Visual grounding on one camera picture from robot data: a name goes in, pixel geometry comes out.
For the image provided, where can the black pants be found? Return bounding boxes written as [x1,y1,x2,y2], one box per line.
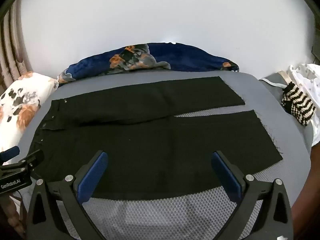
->
[26,76,284,201]

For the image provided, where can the black and cream striped knit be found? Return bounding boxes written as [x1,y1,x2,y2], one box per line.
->
[281,82,317,127]

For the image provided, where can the person's right forearm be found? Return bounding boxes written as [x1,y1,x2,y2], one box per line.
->
[291,145,320,240]

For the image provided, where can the pink curtain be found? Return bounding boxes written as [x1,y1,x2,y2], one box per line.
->
[0,0,34,80]

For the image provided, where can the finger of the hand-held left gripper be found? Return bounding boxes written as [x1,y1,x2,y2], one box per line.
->
[10,149,45,174]
[0,146,20,165]

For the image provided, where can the white floral pillow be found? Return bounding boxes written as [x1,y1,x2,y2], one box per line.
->
[0,71,59,153]

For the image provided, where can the grey mesh mattress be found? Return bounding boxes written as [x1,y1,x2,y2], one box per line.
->
[15,69,316,240]

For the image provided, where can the person's left forearm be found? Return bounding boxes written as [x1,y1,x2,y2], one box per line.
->
[0,192,27,239]

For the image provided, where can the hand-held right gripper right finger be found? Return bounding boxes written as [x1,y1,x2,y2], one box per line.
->
[211,150,294,240]

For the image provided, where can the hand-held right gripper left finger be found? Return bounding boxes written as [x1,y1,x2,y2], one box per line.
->
[26,150,109,240]

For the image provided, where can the white dotted cloth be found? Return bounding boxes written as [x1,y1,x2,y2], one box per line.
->
[287,64,320,147]

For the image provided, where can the blue floral blanket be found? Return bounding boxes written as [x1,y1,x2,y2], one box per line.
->
[59,42,240,84]

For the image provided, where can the grey cloth with white trim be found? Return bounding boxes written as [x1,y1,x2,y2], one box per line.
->
[259,73,288,89]

